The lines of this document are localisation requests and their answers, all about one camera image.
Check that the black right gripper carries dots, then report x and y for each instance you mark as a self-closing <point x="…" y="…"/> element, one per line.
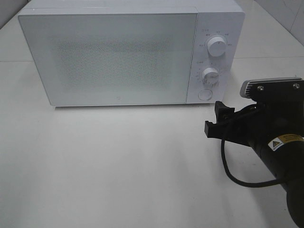
<point x="272" y="122"/>

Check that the round white door button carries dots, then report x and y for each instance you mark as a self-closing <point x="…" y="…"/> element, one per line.
<point x="205" y="94"/>

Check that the white timer knob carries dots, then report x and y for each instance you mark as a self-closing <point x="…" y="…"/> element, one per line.
<point x="210" y="76"/>

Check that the white microwave door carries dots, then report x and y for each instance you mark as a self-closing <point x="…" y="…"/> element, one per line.
<point x="87" y="60"/>

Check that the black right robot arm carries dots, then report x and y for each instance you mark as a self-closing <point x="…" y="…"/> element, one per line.
<point x="286" y="163"/>

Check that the white upper power knob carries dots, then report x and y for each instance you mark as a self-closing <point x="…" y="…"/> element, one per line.
<point x="216" y="45"/>

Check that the white microwave oven body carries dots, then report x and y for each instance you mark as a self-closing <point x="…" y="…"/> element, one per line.
<point x="214" y="17"/>

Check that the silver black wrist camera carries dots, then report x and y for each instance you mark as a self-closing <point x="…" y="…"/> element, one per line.
<point x="282" y="89"/>

